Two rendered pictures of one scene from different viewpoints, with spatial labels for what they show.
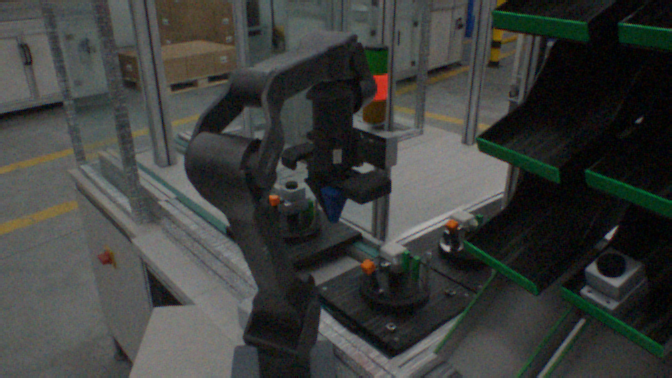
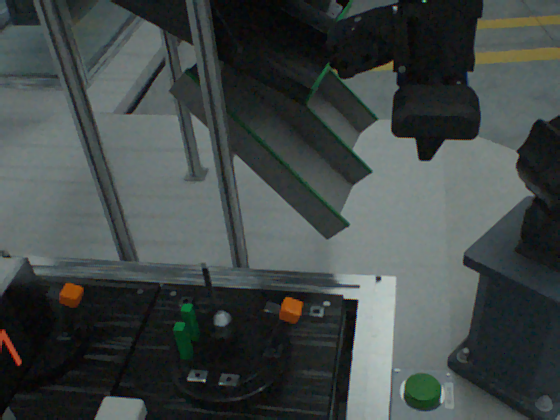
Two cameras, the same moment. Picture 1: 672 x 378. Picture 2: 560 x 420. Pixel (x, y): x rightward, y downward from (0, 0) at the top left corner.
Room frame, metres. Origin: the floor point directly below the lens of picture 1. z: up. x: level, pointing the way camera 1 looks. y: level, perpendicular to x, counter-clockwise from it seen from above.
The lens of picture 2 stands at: (1.10, 0.30, 1.54)
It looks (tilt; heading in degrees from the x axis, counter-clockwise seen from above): 42 degrees down; 233
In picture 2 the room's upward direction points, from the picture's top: 5 degrees counter-clockwise
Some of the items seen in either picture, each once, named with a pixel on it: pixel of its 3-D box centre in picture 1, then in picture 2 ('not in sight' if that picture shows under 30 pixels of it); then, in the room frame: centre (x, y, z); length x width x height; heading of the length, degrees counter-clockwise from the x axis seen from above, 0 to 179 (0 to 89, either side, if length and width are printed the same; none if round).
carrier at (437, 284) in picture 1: (395, 274); (224, 336); (0.88, -0.12, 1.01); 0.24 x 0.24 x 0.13; 40
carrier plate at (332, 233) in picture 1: (293, 232); not in sight; (1.14, 0.10, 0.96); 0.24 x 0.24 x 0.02; 40
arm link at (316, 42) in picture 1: (290, 95); not in sight; (0.60, 0.05, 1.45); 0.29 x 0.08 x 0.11; 156
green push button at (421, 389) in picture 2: not in sight; (422, 392); (0.75, 0.06, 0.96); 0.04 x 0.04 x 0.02
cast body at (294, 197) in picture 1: (295, 195); not in sight; (1.14, 0.10, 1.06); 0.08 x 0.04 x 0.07; 130
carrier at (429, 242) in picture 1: (471, 234); (22, 320); (1.04, -0.31, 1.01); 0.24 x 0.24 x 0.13; 40
